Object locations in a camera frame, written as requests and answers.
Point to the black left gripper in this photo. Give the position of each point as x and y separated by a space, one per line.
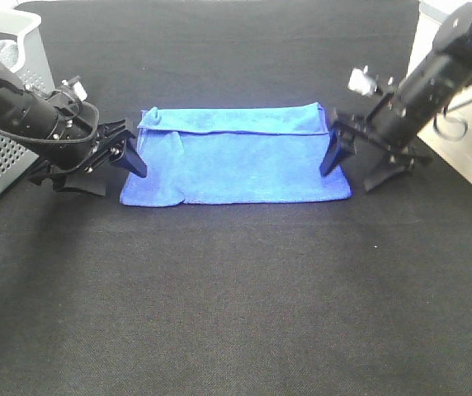
76 150

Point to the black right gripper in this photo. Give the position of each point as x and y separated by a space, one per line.
391 127

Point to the blue microfiber towel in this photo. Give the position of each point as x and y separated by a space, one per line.
233 156

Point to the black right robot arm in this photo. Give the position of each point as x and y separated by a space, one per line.
446 69

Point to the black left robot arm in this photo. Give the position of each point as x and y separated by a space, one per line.
26 116

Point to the white plastic storage crate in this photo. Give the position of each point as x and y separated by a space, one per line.
452 138

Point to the grey perforated laundry basket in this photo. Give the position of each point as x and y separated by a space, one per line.
32 67

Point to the grey towel in basket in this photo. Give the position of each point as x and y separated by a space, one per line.
8 53

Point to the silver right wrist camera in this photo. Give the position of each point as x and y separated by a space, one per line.
362 83

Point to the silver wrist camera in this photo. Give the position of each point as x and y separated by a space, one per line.
362 83
80 88

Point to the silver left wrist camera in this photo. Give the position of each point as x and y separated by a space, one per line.
80 88

